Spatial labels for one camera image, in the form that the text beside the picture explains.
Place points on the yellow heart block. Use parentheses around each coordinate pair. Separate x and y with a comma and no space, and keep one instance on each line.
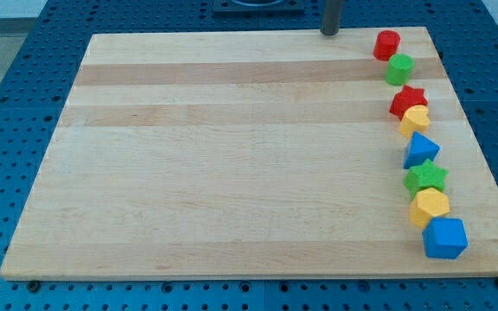
(415,118)

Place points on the green star block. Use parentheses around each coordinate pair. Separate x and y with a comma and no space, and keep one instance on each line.
(423,176)

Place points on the wooden board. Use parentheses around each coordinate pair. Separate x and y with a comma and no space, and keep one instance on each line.
(246,155)

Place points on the red star block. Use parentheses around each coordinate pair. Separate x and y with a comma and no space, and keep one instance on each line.
(407,98)

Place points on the yellow hexagon block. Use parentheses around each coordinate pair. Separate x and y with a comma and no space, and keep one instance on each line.
(428,204)

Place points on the blue triangle block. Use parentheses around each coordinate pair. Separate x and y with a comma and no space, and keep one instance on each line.
(419,149)

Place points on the red cylinder block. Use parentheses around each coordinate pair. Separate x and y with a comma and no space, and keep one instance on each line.
(386,45)

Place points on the blue cube block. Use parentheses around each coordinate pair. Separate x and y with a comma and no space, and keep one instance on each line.
(445,238)

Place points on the green cylinder block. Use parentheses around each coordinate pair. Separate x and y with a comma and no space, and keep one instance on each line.
(399,69)

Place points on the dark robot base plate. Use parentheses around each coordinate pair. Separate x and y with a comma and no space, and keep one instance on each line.
(257,6)

